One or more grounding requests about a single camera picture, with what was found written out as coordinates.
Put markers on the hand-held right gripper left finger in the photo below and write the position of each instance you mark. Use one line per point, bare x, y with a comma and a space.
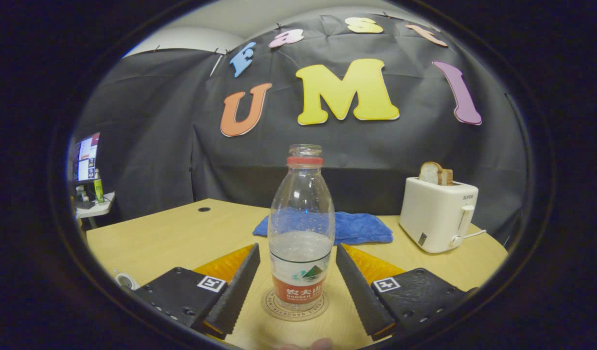
233, 291

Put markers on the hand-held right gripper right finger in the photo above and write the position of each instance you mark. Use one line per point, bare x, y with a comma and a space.
359, 291

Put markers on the round wooden coaster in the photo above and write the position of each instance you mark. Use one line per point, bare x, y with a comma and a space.
267, 304

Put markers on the clear plastic water bottle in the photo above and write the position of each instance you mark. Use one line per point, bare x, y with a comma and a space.
301, 233

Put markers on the white floral teacup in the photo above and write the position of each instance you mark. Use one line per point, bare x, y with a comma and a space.
126, 278

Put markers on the green bottle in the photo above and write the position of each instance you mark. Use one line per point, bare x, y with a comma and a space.
98, 187

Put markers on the blue towel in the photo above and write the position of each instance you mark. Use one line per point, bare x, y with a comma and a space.
361, 228

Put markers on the white toaster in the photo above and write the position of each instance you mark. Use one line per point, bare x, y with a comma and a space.
432, 214

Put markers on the white bread slice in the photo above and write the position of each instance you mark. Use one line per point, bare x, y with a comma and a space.
429, 174

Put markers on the brown toasted bread slice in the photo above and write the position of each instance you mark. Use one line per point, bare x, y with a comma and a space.
447, 177

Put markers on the white side table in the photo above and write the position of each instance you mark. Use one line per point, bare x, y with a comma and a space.
101, 208

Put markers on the computer monitor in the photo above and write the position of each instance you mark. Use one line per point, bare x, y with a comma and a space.
87, 158

